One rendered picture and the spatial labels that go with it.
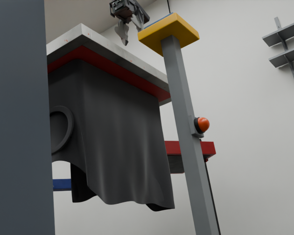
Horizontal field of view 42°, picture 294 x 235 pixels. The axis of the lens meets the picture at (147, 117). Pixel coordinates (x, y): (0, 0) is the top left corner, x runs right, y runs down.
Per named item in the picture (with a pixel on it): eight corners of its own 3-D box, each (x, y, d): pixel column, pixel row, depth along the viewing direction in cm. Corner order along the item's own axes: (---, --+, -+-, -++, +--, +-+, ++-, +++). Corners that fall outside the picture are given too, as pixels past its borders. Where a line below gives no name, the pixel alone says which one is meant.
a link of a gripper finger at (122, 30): (110, 42, 133) (113, 17, 135) (121, 48, 137) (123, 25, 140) (117, 40, 131) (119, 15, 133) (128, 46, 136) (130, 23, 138)
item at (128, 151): (179, 209, 134) (160, 98, 150) (89, 200, 98) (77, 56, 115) (171, 211, 135) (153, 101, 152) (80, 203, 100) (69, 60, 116)
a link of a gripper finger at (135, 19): (131, 32, 128) (122, 13, 133) (142, 39, 133) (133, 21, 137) (138, 26, 127) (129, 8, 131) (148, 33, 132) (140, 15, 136)
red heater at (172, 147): (183, 175, 295) (180, 160, 299) (216, 155, 257) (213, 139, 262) (107, 177, 268) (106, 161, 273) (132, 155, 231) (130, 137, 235)
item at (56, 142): (102, 179, 109) (91, 69, 123) (80, 175, 102) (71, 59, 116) (1, 213, 131) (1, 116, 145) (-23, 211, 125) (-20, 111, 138)
